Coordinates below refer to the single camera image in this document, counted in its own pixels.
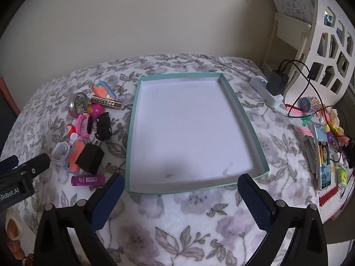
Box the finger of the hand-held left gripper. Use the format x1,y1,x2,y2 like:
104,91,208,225
0,155,19,173
15,153,51,177

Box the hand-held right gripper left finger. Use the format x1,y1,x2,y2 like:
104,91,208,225
33,172,125,266

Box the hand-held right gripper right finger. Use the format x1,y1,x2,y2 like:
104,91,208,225
238,173,332,266

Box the white wristband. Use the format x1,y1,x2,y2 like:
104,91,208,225
51,142,71,167

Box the purple flash drive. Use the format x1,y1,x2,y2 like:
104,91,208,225
71,174,106,187

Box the red and white small bottle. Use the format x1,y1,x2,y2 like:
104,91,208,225
66,123,79,141

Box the black charger cube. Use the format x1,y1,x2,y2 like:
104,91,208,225
75,142,105,174

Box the black toy car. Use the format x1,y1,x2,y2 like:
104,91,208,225
94,112,113,142

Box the orange and blue toy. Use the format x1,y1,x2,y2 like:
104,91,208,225
91,81,118,100

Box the teal cardboard box tray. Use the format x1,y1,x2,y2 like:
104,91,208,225
125,72,269,194

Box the person's left hand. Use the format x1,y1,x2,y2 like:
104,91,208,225
0,211,31,266

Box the dark wooden furniture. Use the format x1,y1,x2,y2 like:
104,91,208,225
0,78,21,153

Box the pink wristwatch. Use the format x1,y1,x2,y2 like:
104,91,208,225
76,113,95,139

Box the grey floral blanket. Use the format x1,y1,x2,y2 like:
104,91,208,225
0,53,355,266

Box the pink ball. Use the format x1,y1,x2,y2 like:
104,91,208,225
88,104,105,117

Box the smartphone with printed case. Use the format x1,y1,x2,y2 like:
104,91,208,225
313,122,332,191

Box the silver harmonica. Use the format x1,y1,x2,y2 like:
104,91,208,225
90,95,122,111

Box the small green box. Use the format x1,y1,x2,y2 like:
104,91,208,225
337,166,348,186

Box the pink brick strip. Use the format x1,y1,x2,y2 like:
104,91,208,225
287,103,314,119

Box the colourful tape roll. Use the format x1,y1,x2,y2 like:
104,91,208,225
300,96,319,113

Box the cream fabric flower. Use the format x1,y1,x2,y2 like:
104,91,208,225
327,108,342,128

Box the white power strip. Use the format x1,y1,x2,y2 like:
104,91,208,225
250,76,283,107

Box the black power adapter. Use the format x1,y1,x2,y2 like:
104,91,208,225
267,70,289,96

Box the white lattice panel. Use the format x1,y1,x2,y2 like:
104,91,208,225
300,0,355,111

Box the white printed box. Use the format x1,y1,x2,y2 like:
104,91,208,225
265,0,315,24

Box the black cable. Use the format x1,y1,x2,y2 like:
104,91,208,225
277,59,350,172

